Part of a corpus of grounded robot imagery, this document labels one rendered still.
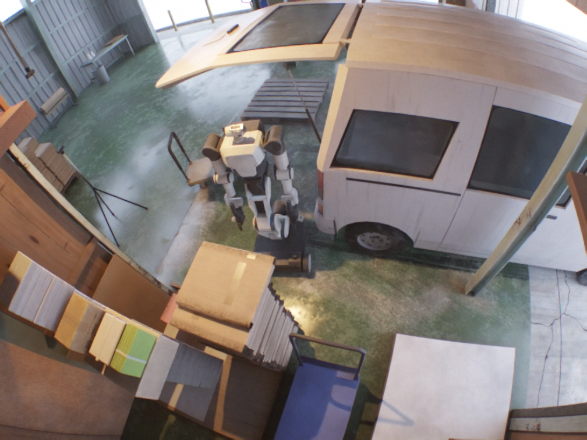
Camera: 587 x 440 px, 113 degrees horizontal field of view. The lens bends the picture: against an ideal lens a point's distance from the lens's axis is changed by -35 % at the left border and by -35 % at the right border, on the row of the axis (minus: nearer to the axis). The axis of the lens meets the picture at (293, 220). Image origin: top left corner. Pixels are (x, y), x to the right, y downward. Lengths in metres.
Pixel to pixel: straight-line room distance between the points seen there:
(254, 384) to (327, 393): 0.59
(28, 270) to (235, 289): 1.06
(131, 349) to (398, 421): 1.86
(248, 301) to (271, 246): 1.27
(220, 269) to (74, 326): 0.84
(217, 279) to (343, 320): 1.28
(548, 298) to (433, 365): 1.41
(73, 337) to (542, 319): 3.45
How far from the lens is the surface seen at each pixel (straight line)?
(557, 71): 1.90
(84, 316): 1.54
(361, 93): 1.55
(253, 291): 1.54
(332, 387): 2.28
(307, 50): 1.65
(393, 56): 1.51
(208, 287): 1.64
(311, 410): 2.30
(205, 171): 3.63
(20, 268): 1.62
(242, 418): 2.52
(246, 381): 2.51
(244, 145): 1.81
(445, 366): 2.50
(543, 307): 3.19
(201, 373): 2.32
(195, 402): 2.68
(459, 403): 2.53
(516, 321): 2.97
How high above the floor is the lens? 2.47
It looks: 54 degrees down
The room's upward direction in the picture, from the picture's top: 17 degrees counter-clockwise
